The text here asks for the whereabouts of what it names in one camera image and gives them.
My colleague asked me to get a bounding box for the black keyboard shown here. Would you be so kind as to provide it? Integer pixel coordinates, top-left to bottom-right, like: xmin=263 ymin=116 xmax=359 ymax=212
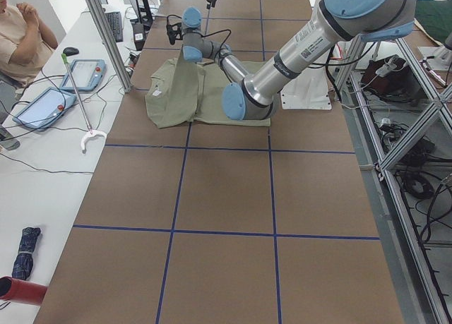
xmin=105 ymin=11 xmax=123 ymax=42

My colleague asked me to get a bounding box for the aluminium frame rack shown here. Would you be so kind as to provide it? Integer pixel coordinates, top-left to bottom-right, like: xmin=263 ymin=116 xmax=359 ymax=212
xmin=331 ymin=0 xmax=452 ymax=324

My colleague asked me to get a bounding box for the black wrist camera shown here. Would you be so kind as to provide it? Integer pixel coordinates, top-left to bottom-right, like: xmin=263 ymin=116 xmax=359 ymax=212
xmin=166 ymin=14 xmax=182 ymax=38

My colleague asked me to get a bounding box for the person in beige shirt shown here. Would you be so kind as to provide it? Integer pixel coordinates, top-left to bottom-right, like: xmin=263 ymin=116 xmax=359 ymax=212
xmin=1 ymin=0 xmax=59 ymax=88

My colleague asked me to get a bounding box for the blue teach pendant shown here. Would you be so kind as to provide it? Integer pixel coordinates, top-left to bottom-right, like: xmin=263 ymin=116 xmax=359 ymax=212
xmin=12 ymin=88 xmax=76 ymax=131
xmin=69 ymin=59 xmax=106 ymax=92

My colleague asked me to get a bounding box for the reacher grabber stick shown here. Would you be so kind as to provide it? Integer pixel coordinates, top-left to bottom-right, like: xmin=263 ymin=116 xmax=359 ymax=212
xmin=61 ymin=53 xmax=107 ymax=154

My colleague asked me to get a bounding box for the red cylinder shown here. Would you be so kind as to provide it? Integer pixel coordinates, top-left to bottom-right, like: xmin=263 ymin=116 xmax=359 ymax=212
xmin=1 ymin=276 xmax=47 ymax=306

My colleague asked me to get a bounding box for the blue teach pendant near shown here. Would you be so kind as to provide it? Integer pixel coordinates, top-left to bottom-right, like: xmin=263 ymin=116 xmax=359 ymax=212
xmin=12 ymin=88 xmax=76 ymax=131

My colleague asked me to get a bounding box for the black computer mouse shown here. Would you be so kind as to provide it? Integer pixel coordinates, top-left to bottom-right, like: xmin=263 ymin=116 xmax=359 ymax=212
xmin=63 ymin=47 xmax=79 ymax=56

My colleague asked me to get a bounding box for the blue teach pendant far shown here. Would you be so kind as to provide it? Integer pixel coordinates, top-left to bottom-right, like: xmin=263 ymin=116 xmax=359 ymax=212
xmin=69 ymin=59 xmax=106 ymax=92

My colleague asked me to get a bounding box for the olive green long-sleeve shirt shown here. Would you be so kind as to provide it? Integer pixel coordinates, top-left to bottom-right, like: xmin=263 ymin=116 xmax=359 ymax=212
xmin=145 ymin=55 xmax=270 ymax=128

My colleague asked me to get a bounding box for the folded dark blue umbrella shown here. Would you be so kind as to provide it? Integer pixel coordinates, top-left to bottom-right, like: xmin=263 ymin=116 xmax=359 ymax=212
xmin=11 ymin=227 xmax=41 ymax=280

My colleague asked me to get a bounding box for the brown box with adapter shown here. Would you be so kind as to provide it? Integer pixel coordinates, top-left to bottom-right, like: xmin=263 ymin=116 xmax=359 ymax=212
xmin=361 ymin=54 xmax=425 ymax=107

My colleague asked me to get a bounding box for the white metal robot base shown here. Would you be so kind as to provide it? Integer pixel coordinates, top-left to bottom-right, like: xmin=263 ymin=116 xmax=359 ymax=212
xmin=280 ymin=68 xmax=332 ymax=110

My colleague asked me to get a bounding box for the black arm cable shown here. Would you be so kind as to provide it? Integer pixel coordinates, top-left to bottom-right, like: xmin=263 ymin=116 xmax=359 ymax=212
xmin=165 ymin=15 xmax=234 ymax=62

